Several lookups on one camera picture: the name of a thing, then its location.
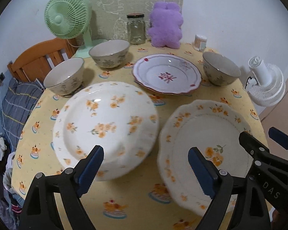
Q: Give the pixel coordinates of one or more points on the yellow patterned tablecloth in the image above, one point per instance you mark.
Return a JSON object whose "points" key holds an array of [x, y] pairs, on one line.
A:
{"points": [[127, 202]]}

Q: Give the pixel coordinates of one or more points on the white standing fan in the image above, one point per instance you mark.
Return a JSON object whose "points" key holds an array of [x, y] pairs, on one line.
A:
{"points": [[265, 84]]}

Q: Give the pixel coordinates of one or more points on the orange wooden chair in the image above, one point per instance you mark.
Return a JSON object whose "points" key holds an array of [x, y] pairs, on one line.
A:
{"points": [[33, 65]]}

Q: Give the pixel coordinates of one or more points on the green cartoon mat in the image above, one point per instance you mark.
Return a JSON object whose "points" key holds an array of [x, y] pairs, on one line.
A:
{"points": [[109, 17]]}

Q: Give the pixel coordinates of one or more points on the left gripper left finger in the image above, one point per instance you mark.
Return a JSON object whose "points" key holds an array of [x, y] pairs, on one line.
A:
{"points": [[40, 210]]}

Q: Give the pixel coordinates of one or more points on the beige door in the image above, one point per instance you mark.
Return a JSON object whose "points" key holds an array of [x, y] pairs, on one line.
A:
{"points": [[276, 115]]}

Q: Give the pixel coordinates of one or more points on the scalloped yellow flower plate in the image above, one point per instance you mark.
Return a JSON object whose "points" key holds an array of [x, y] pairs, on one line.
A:
{"points": [[213, 128]]}

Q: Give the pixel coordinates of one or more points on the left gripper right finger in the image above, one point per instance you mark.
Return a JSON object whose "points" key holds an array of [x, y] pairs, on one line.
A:
{"points": [[250, 210]]}

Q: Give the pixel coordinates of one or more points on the large floral ceramic bowl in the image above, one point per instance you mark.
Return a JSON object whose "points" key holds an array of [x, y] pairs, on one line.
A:
{"points": [[220, 70]]}

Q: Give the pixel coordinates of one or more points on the cotton swab container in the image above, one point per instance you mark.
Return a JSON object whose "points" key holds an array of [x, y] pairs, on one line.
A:
{"points": [[200, 42]]}

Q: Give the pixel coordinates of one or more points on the beaded yellow flower plate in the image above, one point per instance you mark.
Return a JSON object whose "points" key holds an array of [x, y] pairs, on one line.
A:
{"points": [[117, 116]]}

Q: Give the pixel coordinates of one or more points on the green desk fan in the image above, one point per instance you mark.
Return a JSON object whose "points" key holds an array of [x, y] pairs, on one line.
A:
{"points": [[68, 19]]}

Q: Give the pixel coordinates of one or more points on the red pattern white plate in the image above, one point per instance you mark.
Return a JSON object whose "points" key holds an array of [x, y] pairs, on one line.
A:
{"points": [[167, 74]]}

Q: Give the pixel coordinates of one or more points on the glass jar black lid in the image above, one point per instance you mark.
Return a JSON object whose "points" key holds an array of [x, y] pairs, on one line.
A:
{"points": [[136, 28]]}

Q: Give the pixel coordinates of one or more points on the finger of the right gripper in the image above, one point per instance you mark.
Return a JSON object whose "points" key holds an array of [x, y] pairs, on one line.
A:
{"points": [[279, 137], [260, 152]]}

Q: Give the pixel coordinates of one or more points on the purple plush toy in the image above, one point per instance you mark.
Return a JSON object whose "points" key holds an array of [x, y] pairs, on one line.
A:
{"points": [[166, 21]]}

